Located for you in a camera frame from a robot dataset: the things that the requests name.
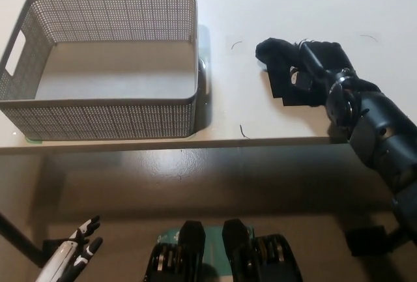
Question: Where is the robot right hand white black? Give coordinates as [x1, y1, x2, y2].
[289, 38, 352, 94]

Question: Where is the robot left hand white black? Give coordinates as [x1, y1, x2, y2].
[38, 215, 104, 282]

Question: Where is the black fabric pencil case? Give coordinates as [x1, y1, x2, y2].
[255, 37, 353, 79]

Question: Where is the black tape patch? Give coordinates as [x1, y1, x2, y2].
[266, 66, 328, 109]

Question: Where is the black metal table leg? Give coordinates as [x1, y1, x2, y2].
[0, 212, 46, 269]

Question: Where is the robot left black body block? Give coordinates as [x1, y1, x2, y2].
[145, 219, 208, 282]

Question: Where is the robot black body block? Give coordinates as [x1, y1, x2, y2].
[145, 219, 208, 282]
[223, 219, 303, 282]

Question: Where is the grey perforated plastic basket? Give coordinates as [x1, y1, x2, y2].
[0, 0, 200, 142]

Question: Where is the robot right black body block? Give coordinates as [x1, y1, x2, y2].
[223, 219, 303, 282]

